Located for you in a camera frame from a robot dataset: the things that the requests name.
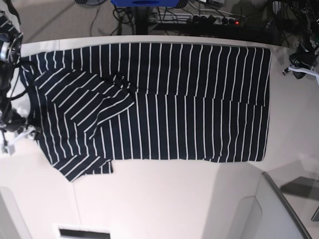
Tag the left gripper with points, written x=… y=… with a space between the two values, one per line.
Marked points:
x=304 y=58

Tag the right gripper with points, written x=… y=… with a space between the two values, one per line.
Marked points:
x=14 y=128

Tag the navy white striped t-shirt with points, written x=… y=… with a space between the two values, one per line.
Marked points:
x=160 y=101

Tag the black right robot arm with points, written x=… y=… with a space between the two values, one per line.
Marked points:
x=10 y=55

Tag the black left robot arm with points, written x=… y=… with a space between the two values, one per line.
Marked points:
x=301 y=19

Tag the white slotted box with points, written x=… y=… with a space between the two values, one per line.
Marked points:
x=75 y=233

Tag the black power strip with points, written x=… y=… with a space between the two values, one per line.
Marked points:
x=187 y=18

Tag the grey monitor edge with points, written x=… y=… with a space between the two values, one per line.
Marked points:
x=293 y=215

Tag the blue box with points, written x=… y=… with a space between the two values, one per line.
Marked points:
x=149 y=3

